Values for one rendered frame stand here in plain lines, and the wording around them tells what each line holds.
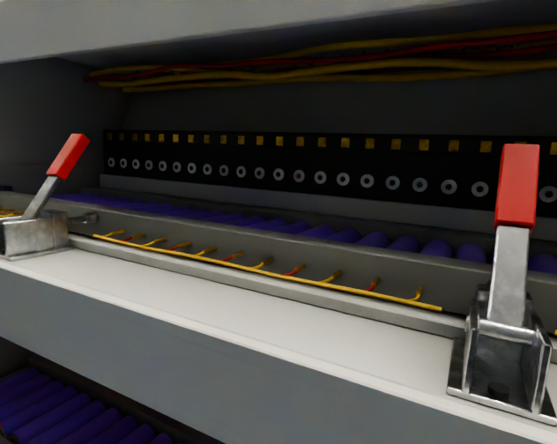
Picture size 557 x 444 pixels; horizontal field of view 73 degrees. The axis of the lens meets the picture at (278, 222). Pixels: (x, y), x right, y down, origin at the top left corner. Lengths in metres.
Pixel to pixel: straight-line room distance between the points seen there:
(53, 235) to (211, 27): 0.17
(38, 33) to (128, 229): 0.16
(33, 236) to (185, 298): 0.13
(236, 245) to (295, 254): 0.04
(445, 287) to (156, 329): 0.13
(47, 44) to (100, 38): 0.06
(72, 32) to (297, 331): 0.26
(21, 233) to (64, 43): 0.14
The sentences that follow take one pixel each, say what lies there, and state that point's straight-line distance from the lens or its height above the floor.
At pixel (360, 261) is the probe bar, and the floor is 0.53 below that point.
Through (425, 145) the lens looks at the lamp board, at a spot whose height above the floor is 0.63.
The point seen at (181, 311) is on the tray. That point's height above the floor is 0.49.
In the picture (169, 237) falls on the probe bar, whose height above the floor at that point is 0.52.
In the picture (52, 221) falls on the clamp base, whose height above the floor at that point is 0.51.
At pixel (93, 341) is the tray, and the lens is 0.21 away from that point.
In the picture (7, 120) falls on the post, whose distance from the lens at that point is 0.49.
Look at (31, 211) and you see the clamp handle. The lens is 0.29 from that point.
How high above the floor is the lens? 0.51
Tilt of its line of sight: 9 degrees up
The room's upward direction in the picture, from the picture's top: 12 degrees clockwise
